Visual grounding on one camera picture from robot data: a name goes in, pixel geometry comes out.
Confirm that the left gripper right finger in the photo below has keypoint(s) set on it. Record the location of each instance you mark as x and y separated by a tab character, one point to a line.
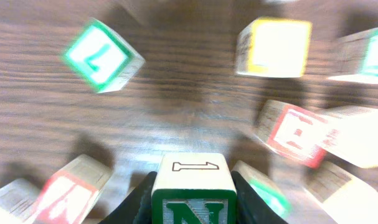
251	208

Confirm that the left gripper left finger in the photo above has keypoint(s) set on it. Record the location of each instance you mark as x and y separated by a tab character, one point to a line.
136	207

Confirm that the green N block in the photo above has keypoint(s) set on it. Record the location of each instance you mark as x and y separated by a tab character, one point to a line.
193	188

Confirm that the green Z block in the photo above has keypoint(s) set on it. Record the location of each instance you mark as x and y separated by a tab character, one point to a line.
265	188

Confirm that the red A block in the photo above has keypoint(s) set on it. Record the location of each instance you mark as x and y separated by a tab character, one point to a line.
71	193

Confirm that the red E block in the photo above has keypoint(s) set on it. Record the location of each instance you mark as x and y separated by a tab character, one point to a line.
293	132

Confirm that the yellow O block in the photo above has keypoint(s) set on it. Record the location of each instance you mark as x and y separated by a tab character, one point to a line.
343	196

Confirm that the yellow K block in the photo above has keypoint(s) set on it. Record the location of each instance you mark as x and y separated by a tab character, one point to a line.
17	201

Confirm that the yellow S block centre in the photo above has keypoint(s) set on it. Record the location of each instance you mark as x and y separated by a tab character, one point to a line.
355	134

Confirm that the yellow s block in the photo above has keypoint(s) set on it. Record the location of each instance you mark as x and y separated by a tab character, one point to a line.
273	47
355	134

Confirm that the green 7 block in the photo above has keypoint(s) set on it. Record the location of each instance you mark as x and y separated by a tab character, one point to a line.
104	59

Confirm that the yellow S block left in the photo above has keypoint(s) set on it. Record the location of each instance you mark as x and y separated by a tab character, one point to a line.
273	47

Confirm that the green R block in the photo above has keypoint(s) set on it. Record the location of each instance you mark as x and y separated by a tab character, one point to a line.
356	58

